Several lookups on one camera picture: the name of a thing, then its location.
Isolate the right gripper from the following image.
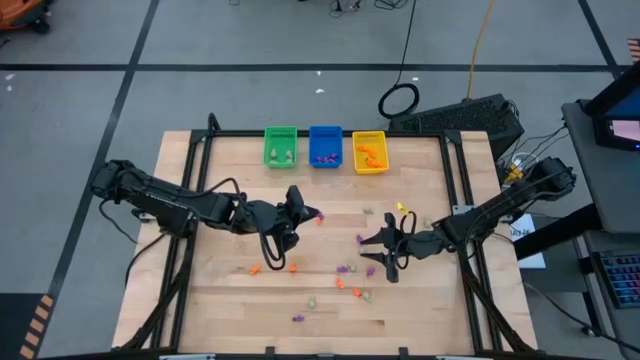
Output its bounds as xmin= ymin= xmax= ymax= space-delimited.
xmin=359 ymin=212 xmax=454 ymax=284

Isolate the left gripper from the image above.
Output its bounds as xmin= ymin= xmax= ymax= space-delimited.
xmin=234 ymin=184 xmax=321 ymax=251

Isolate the blue plastic basket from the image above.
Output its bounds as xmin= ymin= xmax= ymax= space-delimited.
xmin=308 ymin=125 xmax=344 ymax=169

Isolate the green plastic basket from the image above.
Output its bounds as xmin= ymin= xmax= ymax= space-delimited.
xmin=263 ymin=125 xmax=299 ymax=169

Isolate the yellow plastic basket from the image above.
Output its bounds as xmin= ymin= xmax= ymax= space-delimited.
xmin=351 ymin=130 xmax=391 ymax=175

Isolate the white paper sheet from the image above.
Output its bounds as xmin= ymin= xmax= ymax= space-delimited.
xmin=508 ymin=213 xmax=547 ymax=270

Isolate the black computer case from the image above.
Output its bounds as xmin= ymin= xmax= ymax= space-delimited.
xmin=388 ymin=93 xmax=526 ymax=161

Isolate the gray desk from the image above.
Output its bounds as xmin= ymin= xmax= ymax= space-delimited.
xmin=560 ymin=99 xmax=640 ymax=360

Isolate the backlit keyboard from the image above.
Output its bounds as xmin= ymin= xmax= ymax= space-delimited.
xmin=597 ymin=249 xmax=640 ymax=310

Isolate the black desk monitor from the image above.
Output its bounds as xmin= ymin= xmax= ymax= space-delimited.
xmin=582 ymin=62 xmax=640 ymax=152

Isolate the orange wheeled machine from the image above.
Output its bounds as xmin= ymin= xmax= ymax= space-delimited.
xmin=0 ymin=0 xmax=54 ymax=35

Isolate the black coiled cable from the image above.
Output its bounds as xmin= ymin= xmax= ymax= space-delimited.
xmin=377 ymin=0 xmax=421 ymax=120

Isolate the white cable coil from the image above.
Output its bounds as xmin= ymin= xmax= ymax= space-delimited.
xmin=510 ymin=151 xmax=541 ymax=170

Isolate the yellow hanging cable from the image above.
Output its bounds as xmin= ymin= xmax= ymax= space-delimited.
xmin=465 ymin=0 xmax=497 ymax=101

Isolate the black cable bundle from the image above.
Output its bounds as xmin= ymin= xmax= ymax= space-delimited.
xmin=327 ymin=0 xmax=409 ymax=12

